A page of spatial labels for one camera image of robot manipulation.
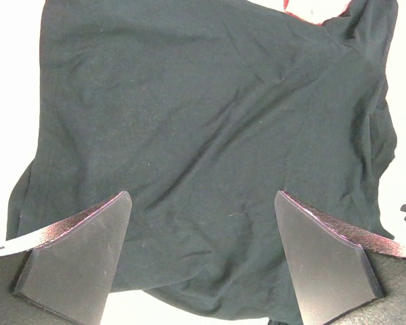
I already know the black t shirt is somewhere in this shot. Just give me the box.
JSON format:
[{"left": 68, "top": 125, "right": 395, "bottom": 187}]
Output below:
[{"left": 6, "top": 1, "right": 398, "bottom": 324}]

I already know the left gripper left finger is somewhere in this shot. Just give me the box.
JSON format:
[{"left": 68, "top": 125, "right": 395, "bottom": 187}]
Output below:
[{"left": 0, "top": 192, "right": 132, "bottom": 324}]

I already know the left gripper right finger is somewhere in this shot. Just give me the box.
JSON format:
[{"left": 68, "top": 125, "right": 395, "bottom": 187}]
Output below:
[{"left": 275, "top": 191, "right": 406, "bottom": 324}]

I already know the crumpled red t shirt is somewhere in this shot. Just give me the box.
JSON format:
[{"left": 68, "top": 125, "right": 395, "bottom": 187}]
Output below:
[{"left": 283, "top": 0, "right": 351, "bottom": 25}]

